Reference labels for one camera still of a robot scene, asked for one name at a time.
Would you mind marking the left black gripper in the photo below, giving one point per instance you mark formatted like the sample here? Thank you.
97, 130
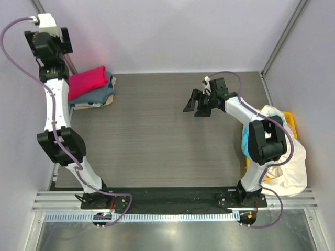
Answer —
66, 40

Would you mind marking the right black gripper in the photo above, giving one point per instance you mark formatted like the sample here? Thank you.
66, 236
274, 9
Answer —
203, 102

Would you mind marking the red t shirt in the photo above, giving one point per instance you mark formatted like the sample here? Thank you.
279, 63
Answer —
85, 82

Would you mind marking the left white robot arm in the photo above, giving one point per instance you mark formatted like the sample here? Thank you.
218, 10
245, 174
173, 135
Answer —
59, 141

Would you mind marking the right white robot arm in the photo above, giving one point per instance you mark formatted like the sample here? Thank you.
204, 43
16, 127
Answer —
266, 138

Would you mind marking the light blue t shirt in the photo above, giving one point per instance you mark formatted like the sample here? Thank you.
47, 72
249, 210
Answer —
244, 142

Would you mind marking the folded blue-grey t shirt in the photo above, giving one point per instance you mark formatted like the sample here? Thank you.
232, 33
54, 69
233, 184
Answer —
94, 95

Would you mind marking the folded beige t shirt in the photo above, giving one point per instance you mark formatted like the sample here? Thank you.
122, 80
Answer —
111, 98

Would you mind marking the yellow plastic bin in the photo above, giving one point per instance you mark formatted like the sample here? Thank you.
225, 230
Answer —
291, 123

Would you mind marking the cream white t shirt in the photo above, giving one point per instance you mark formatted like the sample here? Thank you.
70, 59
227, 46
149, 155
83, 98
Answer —
290, 178

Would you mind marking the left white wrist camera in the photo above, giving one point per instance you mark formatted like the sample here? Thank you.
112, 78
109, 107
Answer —
46, 23

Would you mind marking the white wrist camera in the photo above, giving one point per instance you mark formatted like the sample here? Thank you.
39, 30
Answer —
46, 23
206, 84

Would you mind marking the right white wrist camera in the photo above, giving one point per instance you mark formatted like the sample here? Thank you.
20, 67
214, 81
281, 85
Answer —
206, 84

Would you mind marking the left aluminium frame post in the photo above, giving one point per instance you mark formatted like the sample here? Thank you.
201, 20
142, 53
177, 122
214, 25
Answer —
37, 5

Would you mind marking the aluminium frame post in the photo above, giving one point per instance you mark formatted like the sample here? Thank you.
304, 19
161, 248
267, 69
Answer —
295, 16
37, 5

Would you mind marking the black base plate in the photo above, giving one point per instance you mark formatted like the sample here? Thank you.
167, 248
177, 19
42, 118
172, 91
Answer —
157, 199

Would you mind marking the aluminium rail frame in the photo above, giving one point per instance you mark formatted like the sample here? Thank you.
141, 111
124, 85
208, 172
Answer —
57, 201

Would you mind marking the right aluminium frame post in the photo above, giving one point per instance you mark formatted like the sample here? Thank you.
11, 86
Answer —
295, 16

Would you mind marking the slotted white cable duct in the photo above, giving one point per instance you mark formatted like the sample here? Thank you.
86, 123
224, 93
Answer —
96, 217

